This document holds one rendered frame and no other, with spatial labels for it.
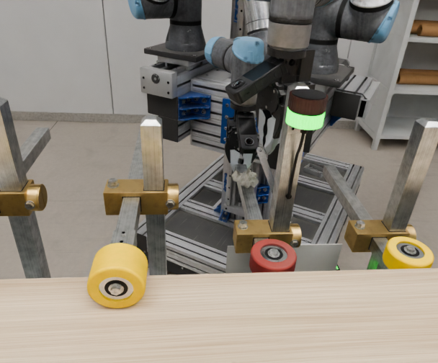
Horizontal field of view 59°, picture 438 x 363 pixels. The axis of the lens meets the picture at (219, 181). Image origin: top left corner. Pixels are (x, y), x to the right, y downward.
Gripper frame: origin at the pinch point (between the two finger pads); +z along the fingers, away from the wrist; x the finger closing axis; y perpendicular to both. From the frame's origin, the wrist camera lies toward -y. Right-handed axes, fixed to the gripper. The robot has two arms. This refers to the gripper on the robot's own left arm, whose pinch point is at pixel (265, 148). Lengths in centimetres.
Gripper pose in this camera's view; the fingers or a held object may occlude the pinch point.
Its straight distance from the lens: 79.6
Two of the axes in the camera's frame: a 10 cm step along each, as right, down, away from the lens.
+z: -0.4, 8.6, 5.1
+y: 9.1, -1.8, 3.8
